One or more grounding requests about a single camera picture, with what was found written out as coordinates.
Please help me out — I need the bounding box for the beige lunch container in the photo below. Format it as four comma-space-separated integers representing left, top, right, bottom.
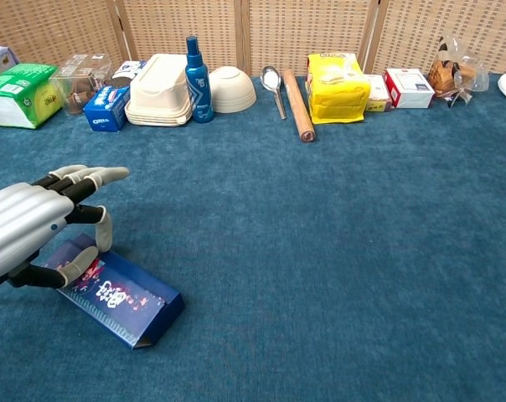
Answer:
124, 53, 194, 127

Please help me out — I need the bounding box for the blue glasses case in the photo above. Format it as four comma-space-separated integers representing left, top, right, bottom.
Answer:
43, 233, 185, 350

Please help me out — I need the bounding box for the rattan folding screen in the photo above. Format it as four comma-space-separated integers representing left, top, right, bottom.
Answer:
0, 0, 506, 79

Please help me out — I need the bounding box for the green tissue pack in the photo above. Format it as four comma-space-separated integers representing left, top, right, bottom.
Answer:
0, 63, 65, 130

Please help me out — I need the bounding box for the blue carpet table cover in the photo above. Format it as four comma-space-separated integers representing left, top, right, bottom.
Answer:
0, 73, 506, 402

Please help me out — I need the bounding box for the blue spray bottle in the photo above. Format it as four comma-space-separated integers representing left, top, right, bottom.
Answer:
184, 35, 215, 124

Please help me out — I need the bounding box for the yellow biscuit pack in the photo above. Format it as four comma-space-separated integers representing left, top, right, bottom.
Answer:
306, 51, 371, 126

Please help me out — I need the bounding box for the wooden rolling pin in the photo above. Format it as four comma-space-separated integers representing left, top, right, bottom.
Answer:
281, 69, 317, 144

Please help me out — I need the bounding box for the metal spoon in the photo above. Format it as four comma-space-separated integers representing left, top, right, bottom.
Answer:
260, 65, 288, 121

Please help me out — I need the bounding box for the white red box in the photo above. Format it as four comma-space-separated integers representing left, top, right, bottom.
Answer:
383, 68, 436, 110

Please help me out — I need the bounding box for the blue Oreo cookie box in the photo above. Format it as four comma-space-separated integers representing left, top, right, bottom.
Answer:
83, 60, 147, 133

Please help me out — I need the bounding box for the beige upturned bowl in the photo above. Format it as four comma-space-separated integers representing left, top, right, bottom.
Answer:
209, 65, 257, 114

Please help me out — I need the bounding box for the clear plastic snack box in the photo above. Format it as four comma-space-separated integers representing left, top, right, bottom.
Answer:
50, 53, 114, 116

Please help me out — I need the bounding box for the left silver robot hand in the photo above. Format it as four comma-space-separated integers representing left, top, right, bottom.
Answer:
0, 164, 131, 291

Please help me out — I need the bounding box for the clear bag of cookies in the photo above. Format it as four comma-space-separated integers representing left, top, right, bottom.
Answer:
427, 35, 490, 109

